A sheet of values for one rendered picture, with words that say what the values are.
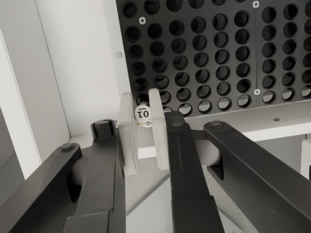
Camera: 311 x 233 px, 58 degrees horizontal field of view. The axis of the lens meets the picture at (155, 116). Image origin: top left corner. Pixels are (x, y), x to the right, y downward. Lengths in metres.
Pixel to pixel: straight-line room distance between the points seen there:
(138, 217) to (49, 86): 1.18
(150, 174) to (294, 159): 0.93
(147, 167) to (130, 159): 1.15
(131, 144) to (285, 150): 0.38
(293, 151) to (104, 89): 0.30
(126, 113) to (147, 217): 1.27
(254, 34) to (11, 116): 0.21
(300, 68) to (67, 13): 0.23
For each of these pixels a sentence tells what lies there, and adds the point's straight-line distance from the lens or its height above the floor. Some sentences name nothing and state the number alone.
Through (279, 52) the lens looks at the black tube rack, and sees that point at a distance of 0.27.
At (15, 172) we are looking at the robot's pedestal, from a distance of 0.74.
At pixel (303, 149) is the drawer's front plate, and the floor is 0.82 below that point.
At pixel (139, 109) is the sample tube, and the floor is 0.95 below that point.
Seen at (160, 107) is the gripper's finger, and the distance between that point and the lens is 0.16.
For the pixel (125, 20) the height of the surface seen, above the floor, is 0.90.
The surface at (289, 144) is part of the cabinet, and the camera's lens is 0.48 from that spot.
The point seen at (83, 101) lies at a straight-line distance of 0.32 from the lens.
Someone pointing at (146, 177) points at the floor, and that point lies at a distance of 1.34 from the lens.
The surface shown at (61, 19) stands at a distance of 0.31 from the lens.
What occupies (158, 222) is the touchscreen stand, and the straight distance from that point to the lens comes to 1.44.
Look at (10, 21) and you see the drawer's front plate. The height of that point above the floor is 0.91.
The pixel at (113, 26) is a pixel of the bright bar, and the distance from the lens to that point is 0.29.
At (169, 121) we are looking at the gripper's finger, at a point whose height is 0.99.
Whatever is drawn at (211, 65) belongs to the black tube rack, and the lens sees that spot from 0.25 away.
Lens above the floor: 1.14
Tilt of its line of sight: 70 degrees down
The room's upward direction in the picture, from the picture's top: 169 degrees clockwise
